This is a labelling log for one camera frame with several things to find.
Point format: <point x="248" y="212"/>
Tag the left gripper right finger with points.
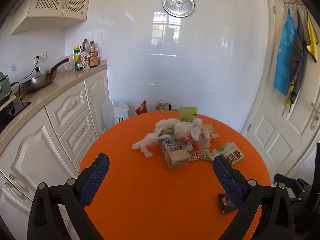
<point x="276" y="221"/>

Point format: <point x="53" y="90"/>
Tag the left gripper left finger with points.
<point x="45" y="220"/>

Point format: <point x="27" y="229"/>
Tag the yellow green snack pouch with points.
<point x="188" y="114"/>

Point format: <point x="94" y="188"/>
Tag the small black red packet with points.
<point x="225" y="204"/>

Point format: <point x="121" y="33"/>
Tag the white door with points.
<point x="284" y="140"/>

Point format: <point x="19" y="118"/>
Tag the cream base cabinets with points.
<point x="48" y="140"/>

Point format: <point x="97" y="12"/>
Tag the white wrapper red characters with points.
<point x="230" y="152"/>

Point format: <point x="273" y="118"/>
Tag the red patterned wrapper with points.
<point x="204" y="154"/>

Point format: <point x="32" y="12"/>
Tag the black induction cooktop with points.
<point x="9" y="112"/>

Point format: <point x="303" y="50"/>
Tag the beige drink carton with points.
<point x="174" y="153"/>

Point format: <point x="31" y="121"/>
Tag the orange round table cover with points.
<point x="141" y="198"/>

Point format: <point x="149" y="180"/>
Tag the crumpled plastic bag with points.
<point x="195" y="133"/>

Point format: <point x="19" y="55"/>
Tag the white plastic bag on floor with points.
<point x="114" y="112"/>

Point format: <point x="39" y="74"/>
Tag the green appliance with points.
<point x="5" y="88"/>

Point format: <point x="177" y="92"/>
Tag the grey apron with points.
<point x="297" y="64"/>

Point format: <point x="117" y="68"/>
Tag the crumpled white tissue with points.
<point x="153" y="138"/>

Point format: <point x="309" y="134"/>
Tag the red bag on floor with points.
<point x="142" y="108"/>

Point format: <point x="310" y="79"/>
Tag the blue apron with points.
<point x="282" y="73"/>

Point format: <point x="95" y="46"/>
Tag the yellow cloth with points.
<point x="313" y="39"/>

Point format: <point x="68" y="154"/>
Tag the cooking oil jug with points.
<point x="163" y="106"/>

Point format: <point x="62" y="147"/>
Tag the dark sauce bottle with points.
<point x="84" y="54"/>

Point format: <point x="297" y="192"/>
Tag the yellow green bottle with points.
<point x="76" y="57"/>

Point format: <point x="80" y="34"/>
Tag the red label oil bottle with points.
<point x="93" y="54"/>

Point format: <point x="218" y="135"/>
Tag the round metal steamer plate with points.
<point x="179" y="8"/>

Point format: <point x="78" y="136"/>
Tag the door handle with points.
<point x="316" y="118"/>

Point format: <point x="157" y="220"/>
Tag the steel wok with handle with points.
<point x="41" y="79"/>

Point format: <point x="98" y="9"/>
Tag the wall power socket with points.
<point x="40" y="58"/>

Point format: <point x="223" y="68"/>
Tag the cream wall cabinet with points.
<point x="48" y="14"/>

